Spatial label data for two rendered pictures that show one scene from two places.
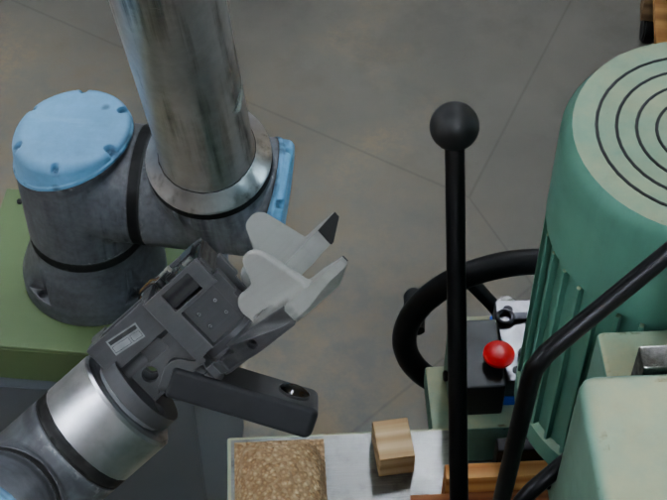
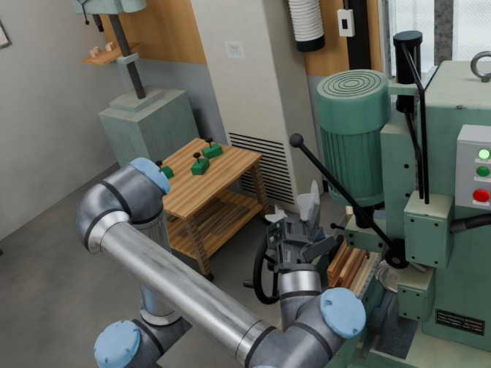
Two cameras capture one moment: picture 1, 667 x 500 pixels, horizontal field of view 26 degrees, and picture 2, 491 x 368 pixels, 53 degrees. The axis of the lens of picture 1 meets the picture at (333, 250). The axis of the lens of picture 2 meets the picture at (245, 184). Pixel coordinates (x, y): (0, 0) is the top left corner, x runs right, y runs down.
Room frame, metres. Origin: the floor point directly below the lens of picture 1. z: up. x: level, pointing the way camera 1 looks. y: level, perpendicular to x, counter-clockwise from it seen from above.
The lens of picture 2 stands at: (0.12, 0.78, 2.00)
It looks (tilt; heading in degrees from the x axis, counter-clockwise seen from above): 33 degrees down; 311
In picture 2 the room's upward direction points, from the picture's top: 14 degrees counter-clockwise
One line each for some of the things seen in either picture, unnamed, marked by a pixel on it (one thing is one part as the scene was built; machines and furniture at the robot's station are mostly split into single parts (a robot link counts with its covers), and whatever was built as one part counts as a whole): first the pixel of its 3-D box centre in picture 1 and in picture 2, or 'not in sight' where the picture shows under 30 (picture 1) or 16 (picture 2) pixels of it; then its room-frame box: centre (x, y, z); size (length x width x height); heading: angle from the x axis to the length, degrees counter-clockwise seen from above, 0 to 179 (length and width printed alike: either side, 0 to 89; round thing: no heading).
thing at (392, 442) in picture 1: (393, 446); not in sight; (0.73, -0.06, 0.92); 0.04 x 0.04 x 0.03; 8
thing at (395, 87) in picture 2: not in sight; (410, 72); (0.47, -0.24, 1.53); 0.08 x 0.08 x 0.17; 3
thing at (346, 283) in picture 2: not in sight; (358, 266); (0.63, -0.20, 0.92); 0.23 x 0.02 x 0.04; 93
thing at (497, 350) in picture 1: (498, 354); not in sight; (0.77, -0.16, 1.02); 0.03 x 0.03 x 0.01
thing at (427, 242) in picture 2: not in sight; (429, 230); (0.39, -0.09, 1.22); 0.09 x 0.08 x 0.15; 3
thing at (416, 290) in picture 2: not in sight; (416, 291); (0.42, -0.08, 1.02); 0.09 x 0.07 x 0.12; 93
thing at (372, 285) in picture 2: not in sight; (378, 269); (0.57, -0.20, 0.93); 0.60 x 0.02 x 0.06; 93
